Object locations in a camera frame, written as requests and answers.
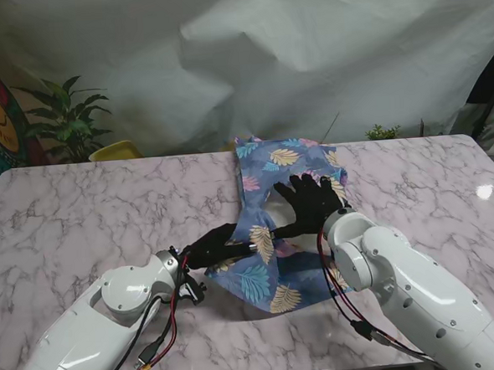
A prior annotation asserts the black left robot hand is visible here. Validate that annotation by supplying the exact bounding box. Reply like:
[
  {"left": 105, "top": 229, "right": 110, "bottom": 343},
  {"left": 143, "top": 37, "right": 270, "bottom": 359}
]
[{"left": 181, "top": 221, "right": 257, "bottom": 270}]

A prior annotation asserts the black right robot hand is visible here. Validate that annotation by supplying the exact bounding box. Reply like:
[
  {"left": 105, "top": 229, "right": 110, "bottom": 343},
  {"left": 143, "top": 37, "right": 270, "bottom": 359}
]
[{"left": 266, "top": 169, "right": 354, "bottom": 239}]

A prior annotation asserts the blue leaf-print pillowcase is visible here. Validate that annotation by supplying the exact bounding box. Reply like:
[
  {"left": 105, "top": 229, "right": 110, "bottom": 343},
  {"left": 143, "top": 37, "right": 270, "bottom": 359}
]
[{"left": 195, "top": 129, "right": 358, "bottom": 319}]

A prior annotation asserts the yellow wooden bench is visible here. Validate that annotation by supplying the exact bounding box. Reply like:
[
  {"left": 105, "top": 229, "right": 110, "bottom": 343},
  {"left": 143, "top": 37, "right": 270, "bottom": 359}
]
[{"left": 220, "top": 129, "right": 342, "bottom": 152}]

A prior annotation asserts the small green plant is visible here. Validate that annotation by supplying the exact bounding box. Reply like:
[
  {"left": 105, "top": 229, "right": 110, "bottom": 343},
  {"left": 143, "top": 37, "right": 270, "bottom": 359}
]
[{"left": 364, "top": 123, "right": 401, "bottom": 141}]

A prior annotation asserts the yellow plastic chair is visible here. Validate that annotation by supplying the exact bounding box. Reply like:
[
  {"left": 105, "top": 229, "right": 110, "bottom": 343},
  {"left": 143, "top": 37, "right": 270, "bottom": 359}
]
[{"left": 87, "top": 138, "right": 142, "bottom": 163}]

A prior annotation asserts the white backdrop sheet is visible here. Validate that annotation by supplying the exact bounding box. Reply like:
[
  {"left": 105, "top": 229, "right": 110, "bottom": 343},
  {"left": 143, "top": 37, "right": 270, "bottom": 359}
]
[{"left": 0, "top": 0, "right": 494, "bottom": 167}]

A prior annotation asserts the large green potted plant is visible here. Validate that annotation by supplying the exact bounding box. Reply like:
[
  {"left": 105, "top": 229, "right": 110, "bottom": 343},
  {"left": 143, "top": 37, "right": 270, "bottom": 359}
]
[{"left": 12, "top": 72, "right": 115, "bottom": 167}]

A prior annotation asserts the dark stand with equipment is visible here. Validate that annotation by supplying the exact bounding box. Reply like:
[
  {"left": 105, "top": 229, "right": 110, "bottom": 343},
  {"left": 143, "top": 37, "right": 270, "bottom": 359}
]
[{"left": 458, "top": 44, "right": 494, "bottom": 158}]

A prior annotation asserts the red black left arm cable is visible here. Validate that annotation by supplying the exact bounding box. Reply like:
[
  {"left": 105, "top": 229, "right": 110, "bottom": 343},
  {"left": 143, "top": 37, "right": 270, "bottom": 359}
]
[{"left": 87, "top": 254, "right": 211, "bottom": 370}]

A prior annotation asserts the red black arm cable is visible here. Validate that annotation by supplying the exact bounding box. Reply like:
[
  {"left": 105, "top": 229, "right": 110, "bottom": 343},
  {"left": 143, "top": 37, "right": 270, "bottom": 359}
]
[
  {"left": 87, "top": 254, "right": 211, "bottom": 370},
  {"left": 316, "top": 224, "right": 435, "bottom": 368}
]

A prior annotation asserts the red black right arm cable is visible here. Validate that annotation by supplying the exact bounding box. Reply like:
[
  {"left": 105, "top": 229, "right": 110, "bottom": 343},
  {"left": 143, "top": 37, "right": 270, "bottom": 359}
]
[{"left": 316, "top": 224, "right": 435, "bottom": 368}]

